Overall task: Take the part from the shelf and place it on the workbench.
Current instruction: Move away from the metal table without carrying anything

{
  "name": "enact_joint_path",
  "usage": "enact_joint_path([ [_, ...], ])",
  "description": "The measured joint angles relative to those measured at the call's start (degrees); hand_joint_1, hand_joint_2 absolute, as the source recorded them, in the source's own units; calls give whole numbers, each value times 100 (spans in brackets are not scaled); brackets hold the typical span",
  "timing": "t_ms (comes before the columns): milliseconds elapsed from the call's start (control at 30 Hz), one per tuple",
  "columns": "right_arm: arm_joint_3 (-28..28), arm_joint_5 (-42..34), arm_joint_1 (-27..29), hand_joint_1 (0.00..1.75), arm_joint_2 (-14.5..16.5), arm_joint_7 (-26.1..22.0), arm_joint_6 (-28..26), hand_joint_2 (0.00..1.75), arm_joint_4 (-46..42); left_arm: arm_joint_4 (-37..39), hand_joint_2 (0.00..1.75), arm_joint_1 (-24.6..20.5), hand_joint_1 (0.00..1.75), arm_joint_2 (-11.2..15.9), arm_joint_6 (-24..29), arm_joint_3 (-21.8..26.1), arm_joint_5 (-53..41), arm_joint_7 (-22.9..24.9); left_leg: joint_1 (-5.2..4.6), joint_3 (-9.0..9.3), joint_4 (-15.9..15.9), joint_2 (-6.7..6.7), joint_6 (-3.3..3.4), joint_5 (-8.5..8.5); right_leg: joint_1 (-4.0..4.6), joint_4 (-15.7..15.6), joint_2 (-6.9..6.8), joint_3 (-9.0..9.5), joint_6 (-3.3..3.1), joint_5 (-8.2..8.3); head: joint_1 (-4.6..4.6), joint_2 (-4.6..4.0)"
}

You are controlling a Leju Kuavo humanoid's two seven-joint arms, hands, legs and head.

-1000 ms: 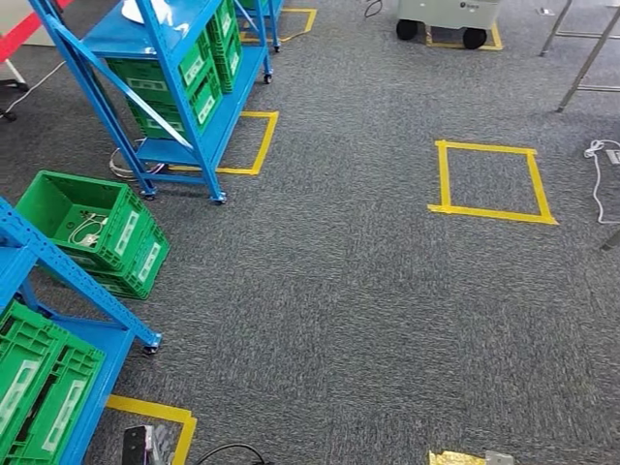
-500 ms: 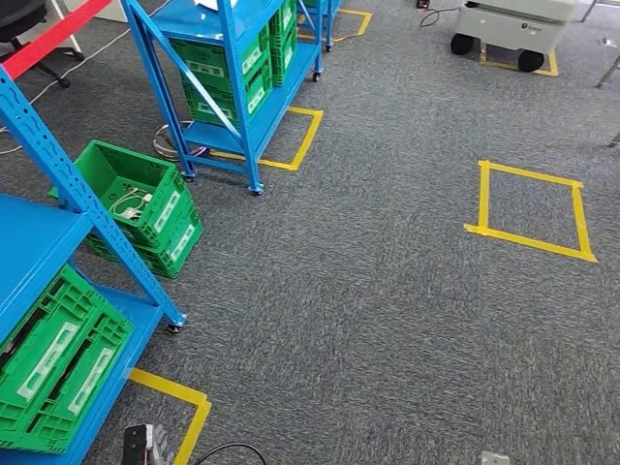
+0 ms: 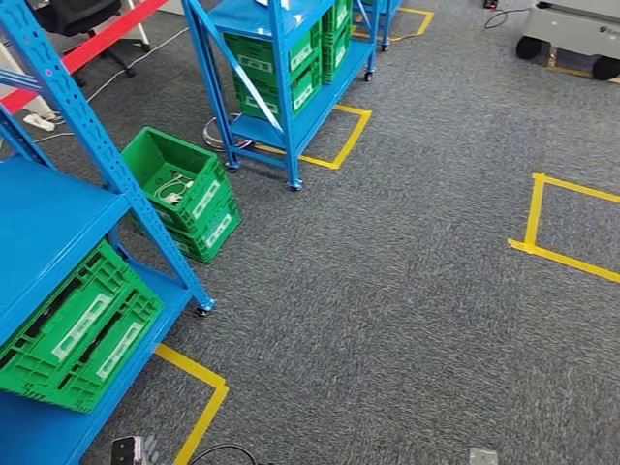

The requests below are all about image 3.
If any white cable bundle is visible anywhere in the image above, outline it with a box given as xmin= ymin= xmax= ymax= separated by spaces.
xmin=154 ymin=172 xmax=195 ymax=206

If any blue metal shelf rack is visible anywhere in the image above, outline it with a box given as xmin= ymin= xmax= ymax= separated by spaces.
xmin=351 ymin=0 xmax=404 ymax=52
xmin=0 ymin=0 xmax=216 ymax=465
xmin=181 ymin=0 xmax=381 ymax=193

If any grey wheeled cart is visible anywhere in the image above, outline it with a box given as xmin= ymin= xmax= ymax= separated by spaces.
xmin=514 ymin=0 xmax=620 ymax=82

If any yellow tape square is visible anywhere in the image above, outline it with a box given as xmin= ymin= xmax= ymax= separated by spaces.
xmin=351 ymin=6 xmax=436 ymax=44
xmin=546 ymin=54 xmax=620 ymax=86
xmin=508 ymin=172 xmax=620 ymax=285

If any white power strip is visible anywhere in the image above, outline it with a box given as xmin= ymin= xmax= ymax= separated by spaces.
xmin=23 ymin=113 xmax=57 ymax=134

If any black office chair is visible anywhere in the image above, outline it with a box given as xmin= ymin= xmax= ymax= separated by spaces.
xmin=35 ymin=0 xmax=152 ymax=88

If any red barrier belt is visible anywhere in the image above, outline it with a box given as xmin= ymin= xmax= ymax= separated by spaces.
xmin=0 ymin=0 xmax=168 ymax=115

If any long white floor cable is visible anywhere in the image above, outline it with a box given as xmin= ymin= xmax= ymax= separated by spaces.
xmin=34 ymin=26 xmax=191 ymax=143

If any green plastic crate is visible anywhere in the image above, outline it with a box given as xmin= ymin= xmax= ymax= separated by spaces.
xmin=322 ymin=25 xmax=353 ymax=86
xmin=0 ymin=282 xmax=166 ymax=416
xmin=232 ymin=60 xmax=322 ymax=123
xmin=130 ymin=195 xmax=242 ymax=265
xmin=322 ymin=0 xmax=353 ymax=37
xmin=223 ymin=20 xmax=322 ymax=88
xmin=0 ymin=240 xmax=141 ymax=377
xmin=121 ymin=126 xmax=235 ymax=235

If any black cart cable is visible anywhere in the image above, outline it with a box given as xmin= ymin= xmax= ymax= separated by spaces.
xmin=484 ymin=5 xmax=534 ymax=31

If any chrome stanchion with round base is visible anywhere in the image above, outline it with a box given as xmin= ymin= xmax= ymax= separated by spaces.
xmin=202 ymin=113 xmax=253 ymax=153

